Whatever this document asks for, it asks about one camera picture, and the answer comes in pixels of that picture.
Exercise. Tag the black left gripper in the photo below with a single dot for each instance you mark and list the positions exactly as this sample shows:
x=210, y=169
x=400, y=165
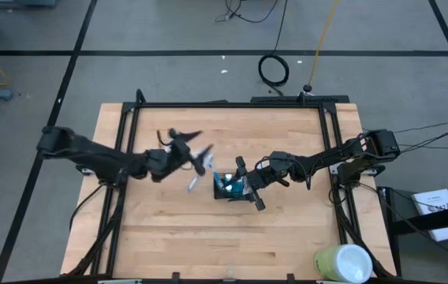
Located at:
x=165, y=161

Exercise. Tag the black flat bar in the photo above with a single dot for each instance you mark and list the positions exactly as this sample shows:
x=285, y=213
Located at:
x=279, y=99

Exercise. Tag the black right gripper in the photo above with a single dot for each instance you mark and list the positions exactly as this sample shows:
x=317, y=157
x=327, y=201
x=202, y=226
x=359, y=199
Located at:
x=267, y=177

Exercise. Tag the white booklet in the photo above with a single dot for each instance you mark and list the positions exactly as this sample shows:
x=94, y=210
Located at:
x=441, y=215

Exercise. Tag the black side stand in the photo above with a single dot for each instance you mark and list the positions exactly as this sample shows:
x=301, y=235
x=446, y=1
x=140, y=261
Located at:
x=399, y=205

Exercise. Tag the blue mouthwash bottle white cap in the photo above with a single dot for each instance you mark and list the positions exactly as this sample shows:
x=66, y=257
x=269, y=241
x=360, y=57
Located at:
x=238, y=186
x=228, y=176

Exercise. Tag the black aluminium table frame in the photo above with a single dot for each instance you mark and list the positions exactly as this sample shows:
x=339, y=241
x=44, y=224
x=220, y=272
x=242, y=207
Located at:
x=228, y=105

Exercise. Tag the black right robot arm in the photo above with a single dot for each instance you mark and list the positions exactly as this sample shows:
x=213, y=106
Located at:
x=326, y=158

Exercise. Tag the black floor puck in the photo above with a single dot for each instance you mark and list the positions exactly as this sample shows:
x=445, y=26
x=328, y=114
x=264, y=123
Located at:
x=307, y=88

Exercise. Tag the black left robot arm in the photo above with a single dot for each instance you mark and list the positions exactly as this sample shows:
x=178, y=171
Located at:
x=90, y=154

